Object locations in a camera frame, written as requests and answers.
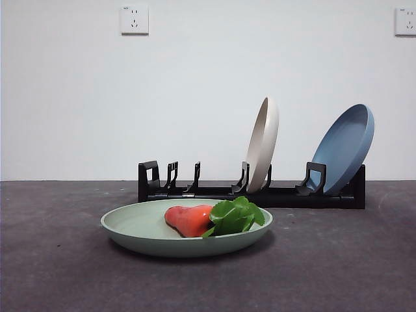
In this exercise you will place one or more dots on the black plate rack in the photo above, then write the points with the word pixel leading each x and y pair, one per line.
pixel 292 201

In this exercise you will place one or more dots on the white wall socket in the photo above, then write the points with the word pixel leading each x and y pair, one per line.
pixel 135 20
pixel 406 22

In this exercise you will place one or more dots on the blue plate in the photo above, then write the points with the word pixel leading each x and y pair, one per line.
pixel 344 149

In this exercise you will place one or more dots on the green plate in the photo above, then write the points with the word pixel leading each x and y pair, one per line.
pixel 143 230

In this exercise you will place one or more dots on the beige plate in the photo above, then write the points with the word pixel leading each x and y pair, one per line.
pixel 263 149

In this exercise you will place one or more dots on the orange toy carrot green leaves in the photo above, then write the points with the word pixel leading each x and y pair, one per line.
pixel 191 219

